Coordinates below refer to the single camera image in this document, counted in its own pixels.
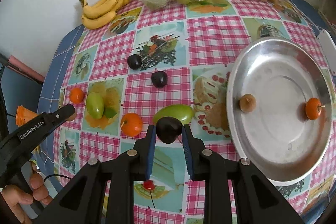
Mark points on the checkered fruit print tablecloth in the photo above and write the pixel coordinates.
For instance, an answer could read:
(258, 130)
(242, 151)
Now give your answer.
(196, 45)

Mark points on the dark plum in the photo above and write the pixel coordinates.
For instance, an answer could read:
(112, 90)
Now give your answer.
(168, 129)
(159, 79)
(134, 61)

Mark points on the orange cone object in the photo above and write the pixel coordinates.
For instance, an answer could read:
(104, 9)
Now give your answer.
(24, 115)

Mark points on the person's left hand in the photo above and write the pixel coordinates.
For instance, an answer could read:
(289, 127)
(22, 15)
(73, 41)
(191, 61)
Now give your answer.
(15, 197)

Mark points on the silver metal bowl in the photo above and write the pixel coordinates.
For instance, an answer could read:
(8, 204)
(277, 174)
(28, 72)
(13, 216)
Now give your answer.
(277, 136)

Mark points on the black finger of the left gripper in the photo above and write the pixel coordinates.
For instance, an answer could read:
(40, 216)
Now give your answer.
(56, 116)

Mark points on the small green mango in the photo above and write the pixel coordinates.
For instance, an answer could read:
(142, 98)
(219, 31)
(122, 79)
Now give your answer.
(95, 105)

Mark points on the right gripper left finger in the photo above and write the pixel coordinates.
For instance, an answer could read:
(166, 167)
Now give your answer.
(133, 165)

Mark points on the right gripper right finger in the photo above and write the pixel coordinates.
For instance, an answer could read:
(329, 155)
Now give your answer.
(206, 165)

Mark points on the yellow banana bunch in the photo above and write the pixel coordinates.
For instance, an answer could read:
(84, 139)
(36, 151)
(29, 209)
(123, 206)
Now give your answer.
(101, 13)

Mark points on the white plastic device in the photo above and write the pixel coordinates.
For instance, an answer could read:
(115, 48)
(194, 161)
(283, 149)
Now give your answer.
(328, 48)

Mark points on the orange tangerine in bowl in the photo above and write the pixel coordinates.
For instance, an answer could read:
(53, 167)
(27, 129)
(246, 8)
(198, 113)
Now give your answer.
(313, 108)

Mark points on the large green mango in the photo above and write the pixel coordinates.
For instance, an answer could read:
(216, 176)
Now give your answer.
(183, 113)

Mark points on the orange tangerine with stem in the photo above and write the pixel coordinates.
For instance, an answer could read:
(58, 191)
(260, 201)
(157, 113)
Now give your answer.
(131, 124)

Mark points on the small orange tangerine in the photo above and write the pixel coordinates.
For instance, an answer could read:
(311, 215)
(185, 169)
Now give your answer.
(76, 95)

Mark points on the pink chair frame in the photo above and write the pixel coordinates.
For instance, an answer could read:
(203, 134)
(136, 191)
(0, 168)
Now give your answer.
(16, 65)

